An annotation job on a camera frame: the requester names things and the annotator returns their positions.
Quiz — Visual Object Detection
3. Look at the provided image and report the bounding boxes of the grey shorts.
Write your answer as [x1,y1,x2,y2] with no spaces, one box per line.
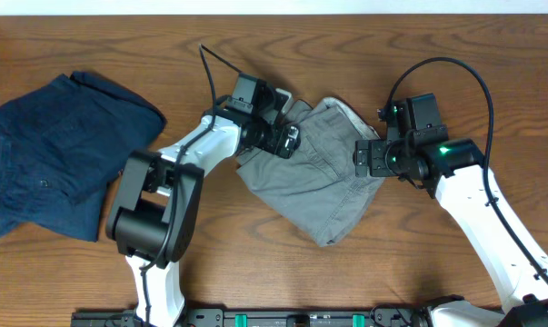
[236,97,384,247]

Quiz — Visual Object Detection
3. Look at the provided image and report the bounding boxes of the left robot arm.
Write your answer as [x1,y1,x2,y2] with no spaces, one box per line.
[105,74,300,326]

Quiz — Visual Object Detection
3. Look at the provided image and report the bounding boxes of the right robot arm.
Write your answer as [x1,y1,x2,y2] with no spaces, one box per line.
[353,94,548,326]

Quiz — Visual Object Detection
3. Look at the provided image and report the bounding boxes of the folded navy blue shorts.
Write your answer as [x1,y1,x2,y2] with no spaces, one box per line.
[0,71,166,242]

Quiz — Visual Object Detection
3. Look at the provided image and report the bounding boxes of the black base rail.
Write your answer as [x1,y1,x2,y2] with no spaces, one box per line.
[70,302,433,327]

